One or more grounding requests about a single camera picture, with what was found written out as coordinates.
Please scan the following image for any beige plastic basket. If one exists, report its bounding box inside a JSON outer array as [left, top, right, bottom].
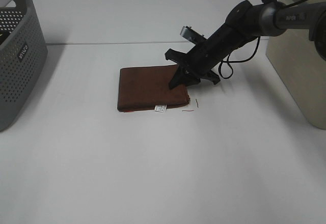
[[266, 0, 325, 130]]

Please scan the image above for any grey perforated plastic basket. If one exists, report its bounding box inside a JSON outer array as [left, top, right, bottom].
[[1, 0, 48, 131]]

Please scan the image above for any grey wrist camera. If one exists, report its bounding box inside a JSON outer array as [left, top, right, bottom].
[[180, 26, 206, 45]]

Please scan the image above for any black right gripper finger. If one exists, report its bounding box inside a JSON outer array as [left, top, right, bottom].
[[185, 77, 201, 87], [169, 66, 188, 90]]

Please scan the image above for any brown towel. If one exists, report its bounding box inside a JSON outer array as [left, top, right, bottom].
[[117, 65, 190, 112]]

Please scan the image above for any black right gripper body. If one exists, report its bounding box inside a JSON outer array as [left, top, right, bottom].
[[164, 23, 247, 86]]

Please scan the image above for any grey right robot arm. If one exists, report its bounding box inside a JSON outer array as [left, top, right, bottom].
[[165, 0, 325, 89]]

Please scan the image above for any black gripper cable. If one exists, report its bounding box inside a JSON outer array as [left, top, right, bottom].
[[219, 0, 326, 79]]

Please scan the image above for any white towel care label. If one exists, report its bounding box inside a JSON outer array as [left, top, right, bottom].
[[154, 105, 167, 113]]

